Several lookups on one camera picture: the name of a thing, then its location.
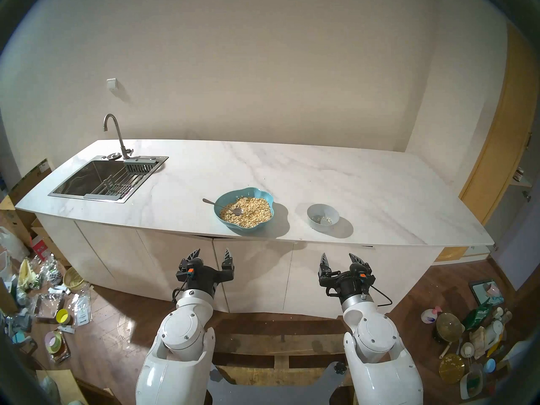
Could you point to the yellow wooden door frame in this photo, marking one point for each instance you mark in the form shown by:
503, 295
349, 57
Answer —
498, 155

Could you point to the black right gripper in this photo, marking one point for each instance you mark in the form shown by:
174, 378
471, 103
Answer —
350, 282

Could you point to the olive round colander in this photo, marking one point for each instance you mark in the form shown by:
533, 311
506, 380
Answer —
449, 327

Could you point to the slotted metal sink holder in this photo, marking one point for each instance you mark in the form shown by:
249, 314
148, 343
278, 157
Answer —
139, 168

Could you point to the golden round plate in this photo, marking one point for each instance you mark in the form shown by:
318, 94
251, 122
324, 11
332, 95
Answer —
451, 368

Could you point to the blue cup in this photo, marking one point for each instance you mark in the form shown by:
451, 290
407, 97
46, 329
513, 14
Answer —
489, 365

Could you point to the yellow snack bag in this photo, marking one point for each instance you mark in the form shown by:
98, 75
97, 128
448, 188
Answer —
26, 275

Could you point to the small oat cereal portion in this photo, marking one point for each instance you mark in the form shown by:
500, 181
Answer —
325, 219

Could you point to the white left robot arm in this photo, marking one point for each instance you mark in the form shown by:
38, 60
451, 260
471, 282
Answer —
185, 328

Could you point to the white bottle pink cap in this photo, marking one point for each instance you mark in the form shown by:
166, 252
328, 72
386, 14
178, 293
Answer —
430, 315

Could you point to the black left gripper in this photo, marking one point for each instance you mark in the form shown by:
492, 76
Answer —
204, 277

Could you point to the small pale grey bowl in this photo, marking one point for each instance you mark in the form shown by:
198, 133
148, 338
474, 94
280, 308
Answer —
322, 228

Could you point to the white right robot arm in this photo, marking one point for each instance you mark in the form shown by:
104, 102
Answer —
375, 336

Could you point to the white wall switch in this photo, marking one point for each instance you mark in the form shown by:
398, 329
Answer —
112, 84

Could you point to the black base knob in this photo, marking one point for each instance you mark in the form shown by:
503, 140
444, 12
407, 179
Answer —
340, 368

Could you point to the round metal sink cap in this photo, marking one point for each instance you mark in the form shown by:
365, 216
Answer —
114, 156

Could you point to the white jug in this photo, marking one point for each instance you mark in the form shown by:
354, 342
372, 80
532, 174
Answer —
491, 332

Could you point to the yellow cup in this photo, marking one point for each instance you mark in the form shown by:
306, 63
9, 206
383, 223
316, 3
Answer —
63, 317

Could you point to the pale green cup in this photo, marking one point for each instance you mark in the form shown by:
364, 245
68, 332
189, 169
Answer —
53, 342

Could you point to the stainless steel sink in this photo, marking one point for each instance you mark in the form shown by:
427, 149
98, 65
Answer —
80, 182

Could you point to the white plastic bag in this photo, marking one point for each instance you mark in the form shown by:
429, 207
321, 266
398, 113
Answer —
12, 244

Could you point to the lilac door leaf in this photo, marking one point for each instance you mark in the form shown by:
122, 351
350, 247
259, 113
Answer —
519, 248

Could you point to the clear labelled plastic bag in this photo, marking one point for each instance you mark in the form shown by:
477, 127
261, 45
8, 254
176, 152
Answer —
82, 307

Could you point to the red carton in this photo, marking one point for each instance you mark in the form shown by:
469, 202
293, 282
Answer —
41, 248

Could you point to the brown cardboard box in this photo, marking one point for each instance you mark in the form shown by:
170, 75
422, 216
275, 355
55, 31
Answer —
25, 184

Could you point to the white tub green content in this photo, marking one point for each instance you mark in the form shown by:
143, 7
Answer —
471, 385

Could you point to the blue flower-shaped bowl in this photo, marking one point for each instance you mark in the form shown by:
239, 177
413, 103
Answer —
244, 230

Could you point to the white counter cabinet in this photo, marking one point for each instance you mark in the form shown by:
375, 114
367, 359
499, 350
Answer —
261, 273

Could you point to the wooden pallet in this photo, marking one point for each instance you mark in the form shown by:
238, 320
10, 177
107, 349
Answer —
274, 345

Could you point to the metal sink drain rack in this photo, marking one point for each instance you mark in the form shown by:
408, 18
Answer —
118, 185

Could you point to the large oat cereal pile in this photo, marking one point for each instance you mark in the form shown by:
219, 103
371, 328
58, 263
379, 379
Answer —
253, 212

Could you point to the metal spoon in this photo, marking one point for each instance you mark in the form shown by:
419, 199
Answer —
237, 211

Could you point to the curved metal faucet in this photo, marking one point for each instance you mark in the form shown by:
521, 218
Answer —
119, 136

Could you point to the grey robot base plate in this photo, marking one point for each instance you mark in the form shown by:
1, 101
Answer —
270, 393

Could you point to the dark framed picture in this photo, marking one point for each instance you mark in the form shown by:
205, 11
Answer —
485, 291

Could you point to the green foil bag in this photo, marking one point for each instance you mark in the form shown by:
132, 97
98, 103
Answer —
476, 315

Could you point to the tiny white dish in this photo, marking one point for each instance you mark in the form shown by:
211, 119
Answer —
467, 349

